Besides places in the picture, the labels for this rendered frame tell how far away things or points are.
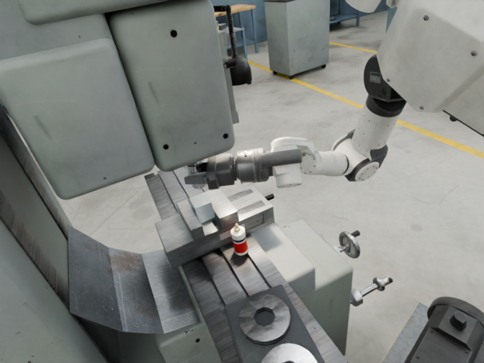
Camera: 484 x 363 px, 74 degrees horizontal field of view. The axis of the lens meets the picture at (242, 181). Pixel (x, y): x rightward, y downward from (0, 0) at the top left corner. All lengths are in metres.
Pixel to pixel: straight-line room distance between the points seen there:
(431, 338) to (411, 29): 0.99
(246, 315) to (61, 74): 0.50
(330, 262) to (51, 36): 1.01
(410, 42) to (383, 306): 1.66
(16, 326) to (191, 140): 0.45
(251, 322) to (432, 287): 1.70
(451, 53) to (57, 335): 0.80
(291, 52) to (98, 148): 4.74
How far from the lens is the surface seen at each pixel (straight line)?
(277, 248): 1.08
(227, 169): 0.78
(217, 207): 0.98
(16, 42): 0.60
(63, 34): 0.60
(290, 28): 5.17
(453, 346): 1.31
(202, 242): 0.97
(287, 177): 0.79
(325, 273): 1.17
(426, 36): 0.56
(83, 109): 0.61
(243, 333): 0.61
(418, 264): 2.30
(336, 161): 0.92
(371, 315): 2.01
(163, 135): 0.66
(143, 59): 0.62
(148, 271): 1.09
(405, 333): 1.52
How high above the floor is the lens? 1.67
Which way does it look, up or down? 34 degrees down
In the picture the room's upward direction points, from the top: 9 degrees counter-clockwise
